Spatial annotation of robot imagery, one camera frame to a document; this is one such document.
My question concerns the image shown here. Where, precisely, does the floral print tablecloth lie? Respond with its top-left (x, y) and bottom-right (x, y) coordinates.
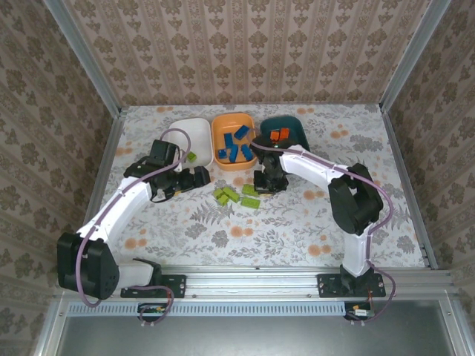
top-left (82, 103), bottom-right (441, 268)

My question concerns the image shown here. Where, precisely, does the teal plastic container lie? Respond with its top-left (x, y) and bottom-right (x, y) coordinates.
top-left (258, 115), bottom-right (311, 154)

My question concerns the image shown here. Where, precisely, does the white plastic container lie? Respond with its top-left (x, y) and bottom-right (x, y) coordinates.
top-left (168, 117), bottom-right (214, 172)

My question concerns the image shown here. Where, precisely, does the peach orange plastic container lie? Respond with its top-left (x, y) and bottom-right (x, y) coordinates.
top-left (210, 112), bottom-right (260, 172)

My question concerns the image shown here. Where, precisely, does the small black electronics board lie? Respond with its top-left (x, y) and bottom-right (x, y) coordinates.
top-left (344, 302), bottom-right (376, 322)
top-left (139, 303), bottom-right (168, 322)

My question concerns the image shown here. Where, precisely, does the grey metal sheet panel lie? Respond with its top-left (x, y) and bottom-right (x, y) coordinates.
top-left (55, 300), bottom-right (457, 356)

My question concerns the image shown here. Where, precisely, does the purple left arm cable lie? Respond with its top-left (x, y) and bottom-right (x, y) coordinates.
top-left (79, 128), bottom-right (192, 328)

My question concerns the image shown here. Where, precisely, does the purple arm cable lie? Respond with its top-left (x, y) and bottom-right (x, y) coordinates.
top-left (79, 128), bottom-right (192, 328)
top-left (250, 137), bottom-right (396, 326)

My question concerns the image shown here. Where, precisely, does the aluminium table side rail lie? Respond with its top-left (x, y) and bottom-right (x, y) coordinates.
top-left (381, 107), bottom-right (452, 274)
top-left (70, 109), bottom-right (125, 271)

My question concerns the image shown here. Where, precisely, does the aluminium mounting rail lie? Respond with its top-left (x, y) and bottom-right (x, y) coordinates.
top-left (55, 265), bottom-right (457, 300)

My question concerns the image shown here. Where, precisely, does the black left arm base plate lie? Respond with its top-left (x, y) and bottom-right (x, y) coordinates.
top-left (120, 273), bottom-right (187, 299)

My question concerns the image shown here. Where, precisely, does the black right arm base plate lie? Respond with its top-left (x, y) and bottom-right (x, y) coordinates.
top-left (317, 273), bottom-right (386, 299)

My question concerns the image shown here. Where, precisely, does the grey slotted cable duct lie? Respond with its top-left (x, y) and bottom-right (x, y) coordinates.
top-left (68, 300), bottom-right (372, 317)

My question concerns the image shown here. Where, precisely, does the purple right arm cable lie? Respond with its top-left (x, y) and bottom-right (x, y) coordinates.
top-left (250, 137), bottom-right (396, 326)

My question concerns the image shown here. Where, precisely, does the aluminium frame post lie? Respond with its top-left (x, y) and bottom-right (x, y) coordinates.
top-left (42, 0), bottom-right (123, 118)
top-left (379, 0), bottom-right (453, 114)

